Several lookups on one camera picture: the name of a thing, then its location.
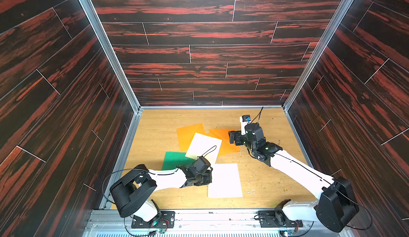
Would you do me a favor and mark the pale yellow paper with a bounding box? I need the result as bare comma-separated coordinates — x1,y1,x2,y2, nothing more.
208,164,243,199
185,133,222,165

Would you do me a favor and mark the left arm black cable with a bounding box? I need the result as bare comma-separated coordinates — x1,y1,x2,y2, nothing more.
101,145,218,236

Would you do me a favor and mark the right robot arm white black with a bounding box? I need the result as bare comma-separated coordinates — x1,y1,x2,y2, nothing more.
229,122,359,233

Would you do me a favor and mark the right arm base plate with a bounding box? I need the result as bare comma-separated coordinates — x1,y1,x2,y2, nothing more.
254,210,303,228

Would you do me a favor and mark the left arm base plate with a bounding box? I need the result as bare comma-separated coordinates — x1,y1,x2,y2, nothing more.
131,210,175,229

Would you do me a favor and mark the orange paper sheet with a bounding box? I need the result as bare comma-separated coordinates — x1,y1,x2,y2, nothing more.
176,124,206,152
209,128,240,157

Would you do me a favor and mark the front aluminium frame rail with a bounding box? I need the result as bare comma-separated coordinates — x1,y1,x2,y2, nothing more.
83,209,355,237

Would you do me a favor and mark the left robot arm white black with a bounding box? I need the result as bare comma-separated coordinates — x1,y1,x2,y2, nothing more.
110,156,213,228

